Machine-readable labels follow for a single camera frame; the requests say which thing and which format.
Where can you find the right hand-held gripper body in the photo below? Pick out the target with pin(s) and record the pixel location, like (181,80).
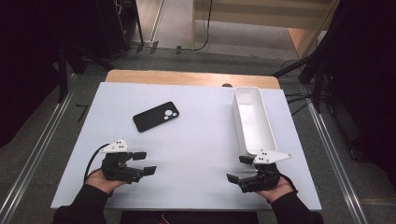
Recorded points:
(264,179)

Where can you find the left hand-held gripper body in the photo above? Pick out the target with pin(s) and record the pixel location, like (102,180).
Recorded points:
(116,166)

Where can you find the white plastic bin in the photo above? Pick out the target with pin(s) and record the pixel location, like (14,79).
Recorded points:
(253,124)

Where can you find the black phone case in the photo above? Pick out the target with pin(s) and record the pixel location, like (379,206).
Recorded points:
(152,119)

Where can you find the person's right hand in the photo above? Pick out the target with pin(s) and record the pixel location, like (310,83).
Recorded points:
(277,193)

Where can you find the person's left hand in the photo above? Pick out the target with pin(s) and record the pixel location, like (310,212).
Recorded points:
(101,182)

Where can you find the white board table cover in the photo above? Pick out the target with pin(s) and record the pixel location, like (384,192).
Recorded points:
(186,155)

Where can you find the wooden table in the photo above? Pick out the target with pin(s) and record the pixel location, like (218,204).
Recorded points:
(186,77)

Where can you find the black tripod stand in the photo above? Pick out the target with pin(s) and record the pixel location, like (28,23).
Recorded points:
(63,77)
(317,87)

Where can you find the black equipment cabinet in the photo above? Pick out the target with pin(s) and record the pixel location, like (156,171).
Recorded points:
(115,28)

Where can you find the dark curtain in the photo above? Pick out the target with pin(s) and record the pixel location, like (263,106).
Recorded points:
(367,77)
(28,62)

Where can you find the aluminium floor rail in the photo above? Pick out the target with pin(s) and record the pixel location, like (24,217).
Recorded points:
(339,165)
(37,149)

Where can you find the light wooden shelf frame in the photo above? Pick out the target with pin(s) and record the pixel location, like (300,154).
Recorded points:
(249,18)

